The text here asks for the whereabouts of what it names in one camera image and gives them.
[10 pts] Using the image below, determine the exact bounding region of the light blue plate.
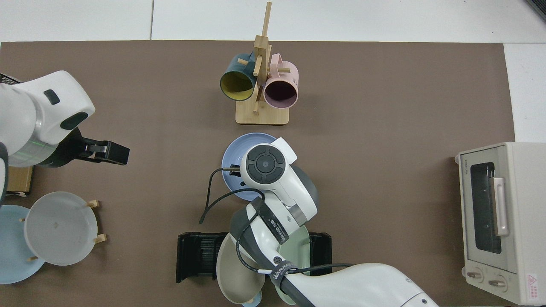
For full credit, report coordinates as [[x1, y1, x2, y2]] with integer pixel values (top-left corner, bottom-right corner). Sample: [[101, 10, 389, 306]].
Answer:
[[0, 205, 46, 284]]

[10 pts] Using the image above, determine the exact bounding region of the wooden cup stand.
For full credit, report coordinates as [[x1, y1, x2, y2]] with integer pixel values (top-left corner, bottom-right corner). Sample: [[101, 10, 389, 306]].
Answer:
[[235, 1, 290, 125]]

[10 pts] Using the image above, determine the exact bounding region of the wire basket with wooden floor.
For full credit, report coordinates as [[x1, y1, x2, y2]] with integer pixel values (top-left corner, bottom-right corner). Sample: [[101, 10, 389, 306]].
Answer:
[[0, 73, 34, 197]]

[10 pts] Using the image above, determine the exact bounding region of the green plate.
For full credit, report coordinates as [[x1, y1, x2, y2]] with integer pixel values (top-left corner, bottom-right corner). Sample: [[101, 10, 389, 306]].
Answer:
[[273, 225, 311, 306]]

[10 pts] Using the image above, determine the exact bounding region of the grey plate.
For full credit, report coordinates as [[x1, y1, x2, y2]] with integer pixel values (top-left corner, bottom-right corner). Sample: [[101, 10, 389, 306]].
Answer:
[[24, 191, 98, 266]]

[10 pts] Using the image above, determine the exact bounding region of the dark blue cup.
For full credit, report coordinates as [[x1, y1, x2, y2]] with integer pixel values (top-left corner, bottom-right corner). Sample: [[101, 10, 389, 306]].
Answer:
[[220, 52, 258, 101]]

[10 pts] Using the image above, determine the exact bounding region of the brown table cloth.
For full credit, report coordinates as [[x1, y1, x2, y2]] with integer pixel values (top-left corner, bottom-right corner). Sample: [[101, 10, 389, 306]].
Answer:
[[0, 41, 516, 307]]

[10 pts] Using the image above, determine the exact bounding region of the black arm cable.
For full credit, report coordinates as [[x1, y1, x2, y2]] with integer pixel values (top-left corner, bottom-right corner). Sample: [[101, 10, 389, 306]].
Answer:
[[199, 164, 352, 275]]

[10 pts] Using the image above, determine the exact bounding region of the black dish rack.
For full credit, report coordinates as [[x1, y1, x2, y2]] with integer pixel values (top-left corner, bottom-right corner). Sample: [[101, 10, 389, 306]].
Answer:
[[176, 232, 332, 284]]

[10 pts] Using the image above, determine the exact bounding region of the beige plate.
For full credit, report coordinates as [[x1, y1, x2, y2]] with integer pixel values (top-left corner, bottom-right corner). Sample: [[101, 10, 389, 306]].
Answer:
[[216, 232, 267, 304]]

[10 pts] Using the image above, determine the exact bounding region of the pale toaster oven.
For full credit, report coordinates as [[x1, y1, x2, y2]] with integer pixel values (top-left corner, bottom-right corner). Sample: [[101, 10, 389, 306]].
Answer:
[[454, 142, 546, 306]]

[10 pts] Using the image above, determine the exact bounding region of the wooden plate stand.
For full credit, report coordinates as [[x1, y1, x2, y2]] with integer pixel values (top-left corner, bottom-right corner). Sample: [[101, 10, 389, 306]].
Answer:
[[18, 200, 107, 262]]

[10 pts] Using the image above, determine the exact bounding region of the pink cup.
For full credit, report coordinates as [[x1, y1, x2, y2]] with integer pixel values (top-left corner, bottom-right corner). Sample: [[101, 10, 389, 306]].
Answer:
[[263, 53, 299, 108]]

